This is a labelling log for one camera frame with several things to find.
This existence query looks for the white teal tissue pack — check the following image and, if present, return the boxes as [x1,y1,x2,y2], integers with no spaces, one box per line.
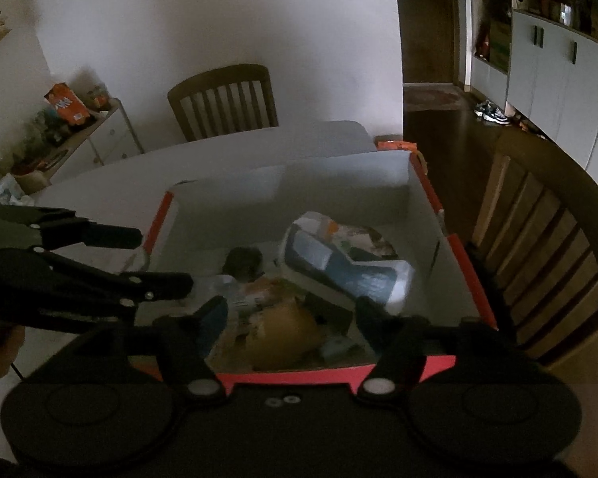
[277,212,416,316]

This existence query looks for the paper wrappers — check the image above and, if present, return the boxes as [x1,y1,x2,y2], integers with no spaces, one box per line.
[196,247,308,330]

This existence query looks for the person's hand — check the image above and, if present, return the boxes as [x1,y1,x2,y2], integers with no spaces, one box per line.
[0,325,28,400]

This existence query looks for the yellow round plush toy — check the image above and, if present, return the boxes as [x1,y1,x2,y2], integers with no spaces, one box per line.
[244,300,325,371]

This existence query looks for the white drawer cabinet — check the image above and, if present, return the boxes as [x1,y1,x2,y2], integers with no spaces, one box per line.
[9,97,146,196]

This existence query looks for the orange snack bag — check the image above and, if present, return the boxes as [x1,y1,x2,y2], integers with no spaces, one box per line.
[44,82,90,125]

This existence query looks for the red cardboard shoe box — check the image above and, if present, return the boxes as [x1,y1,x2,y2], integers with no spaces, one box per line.
[143,150,495,385]

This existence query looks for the dark wooden slatted chair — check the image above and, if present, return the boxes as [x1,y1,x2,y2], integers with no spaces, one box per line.
[167,64,278,141]

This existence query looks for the sneakers on floor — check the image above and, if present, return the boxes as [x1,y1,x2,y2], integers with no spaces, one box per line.
[474,99,510,126]

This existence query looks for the dark entrance door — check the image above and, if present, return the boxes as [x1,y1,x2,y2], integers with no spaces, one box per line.
[397,0,457,85]

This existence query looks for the white wall cupboard unit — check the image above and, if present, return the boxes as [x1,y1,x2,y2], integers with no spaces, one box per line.
[468,0,598,170]

